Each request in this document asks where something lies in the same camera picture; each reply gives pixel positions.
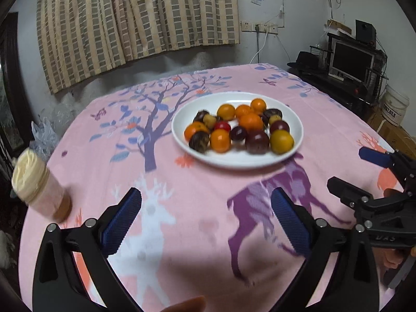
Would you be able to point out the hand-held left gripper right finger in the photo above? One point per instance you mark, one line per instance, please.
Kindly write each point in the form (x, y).
(291, 224)

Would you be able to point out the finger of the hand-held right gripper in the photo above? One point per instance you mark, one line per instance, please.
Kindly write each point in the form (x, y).
(373, 157)
(347, 192)

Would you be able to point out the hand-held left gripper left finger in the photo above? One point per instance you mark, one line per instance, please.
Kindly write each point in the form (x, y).
(122, 224)

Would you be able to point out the olive yellow round fruit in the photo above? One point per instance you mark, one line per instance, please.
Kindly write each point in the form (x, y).
(281, 141)

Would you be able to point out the white oval plate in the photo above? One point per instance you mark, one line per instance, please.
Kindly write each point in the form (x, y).
(234, 161)

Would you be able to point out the tan green round fruit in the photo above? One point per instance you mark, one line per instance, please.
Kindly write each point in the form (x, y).
(275, 119)

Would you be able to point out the dark purple plum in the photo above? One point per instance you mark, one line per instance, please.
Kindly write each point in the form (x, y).
(257, 141)
(239, 133)
(280, 126)

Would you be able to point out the large orange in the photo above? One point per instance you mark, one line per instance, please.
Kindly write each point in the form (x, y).
(251, 122)

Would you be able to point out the smooth orange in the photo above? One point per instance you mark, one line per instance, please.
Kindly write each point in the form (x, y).
(220, 140)

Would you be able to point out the round wrinkled dark fruit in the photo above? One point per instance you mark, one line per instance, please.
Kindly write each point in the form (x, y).
(269, 112)

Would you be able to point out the wrinkled dark fruit with stem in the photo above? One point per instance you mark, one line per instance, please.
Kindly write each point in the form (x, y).
(199, 141)

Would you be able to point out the medium orange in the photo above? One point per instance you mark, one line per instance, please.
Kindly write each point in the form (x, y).
(193, 131)

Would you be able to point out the red cherry tomato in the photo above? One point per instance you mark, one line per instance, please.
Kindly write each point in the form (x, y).
(222, 125)

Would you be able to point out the yellow-orange round fruit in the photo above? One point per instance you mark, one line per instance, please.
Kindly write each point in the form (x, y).
(226, 112)

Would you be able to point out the small tan longan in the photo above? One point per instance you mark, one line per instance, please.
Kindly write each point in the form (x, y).
(210, 121)

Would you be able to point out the small wrinkled dark fruit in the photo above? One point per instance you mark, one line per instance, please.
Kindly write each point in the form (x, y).
(201, 116)

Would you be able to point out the person's right hand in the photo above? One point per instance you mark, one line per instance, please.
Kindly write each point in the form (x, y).
(393, 258)

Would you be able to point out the person's left hand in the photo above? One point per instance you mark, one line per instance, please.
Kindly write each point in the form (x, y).
(185, 305)

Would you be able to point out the white plastic bucket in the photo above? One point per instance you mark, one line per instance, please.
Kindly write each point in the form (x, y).
(395, 105)

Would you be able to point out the black media stand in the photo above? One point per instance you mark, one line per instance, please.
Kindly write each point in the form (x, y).
(338, 86)

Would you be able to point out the pink printed tablecloth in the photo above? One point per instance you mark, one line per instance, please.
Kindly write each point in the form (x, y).
(195, 188)

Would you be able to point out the jar with cream lid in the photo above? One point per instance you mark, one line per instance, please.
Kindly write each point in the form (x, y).
(42, 188)

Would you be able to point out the black monitor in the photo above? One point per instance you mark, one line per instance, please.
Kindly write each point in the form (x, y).
(352, 60)

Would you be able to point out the black hat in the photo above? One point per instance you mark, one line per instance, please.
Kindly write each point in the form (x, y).
(307, 60)

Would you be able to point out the clear plastic bag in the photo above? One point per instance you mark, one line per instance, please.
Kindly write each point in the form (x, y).
(48, 130)

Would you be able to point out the small orange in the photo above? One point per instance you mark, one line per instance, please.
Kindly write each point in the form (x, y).
(242, 110)
(258, 105)

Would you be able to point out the black speaker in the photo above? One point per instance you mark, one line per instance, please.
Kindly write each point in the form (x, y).
(365, 31)

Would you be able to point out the dark wooden cabinet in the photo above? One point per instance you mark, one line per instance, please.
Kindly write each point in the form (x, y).
(11, 87)

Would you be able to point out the checked beige curtain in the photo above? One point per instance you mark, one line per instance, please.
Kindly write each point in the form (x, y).
(130, 16)

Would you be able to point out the wide white wall socket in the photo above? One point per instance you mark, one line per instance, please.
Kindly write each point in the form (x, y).
(266, 28)

